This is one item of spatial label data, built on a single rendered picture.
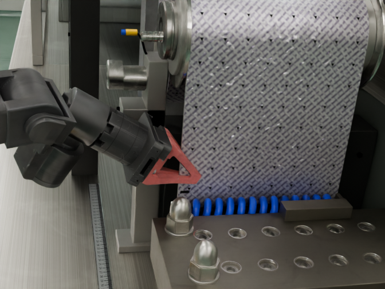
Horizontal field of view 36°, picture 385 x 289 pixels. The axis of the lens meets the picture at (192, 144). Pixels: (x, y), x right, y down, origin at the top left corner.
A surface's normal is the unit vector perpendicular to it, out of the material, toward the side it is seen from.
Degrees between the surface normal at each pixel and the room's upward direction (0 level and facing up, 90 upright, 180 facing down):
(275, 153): 90
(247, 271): 0
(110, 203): 0
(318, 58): 90
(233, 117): 90
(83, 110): 63
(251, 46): 90
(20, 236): 0
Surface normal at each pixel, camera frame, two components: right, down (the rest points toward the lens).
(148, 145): -0.80, -0.44
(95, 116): 0.47, -0.07
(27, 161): -0.70, -0.08
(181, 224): 0.20, 0.42
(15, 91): -0.33, -0.44
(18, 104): 0.23, -0.71
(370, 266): 0.07, -0.91
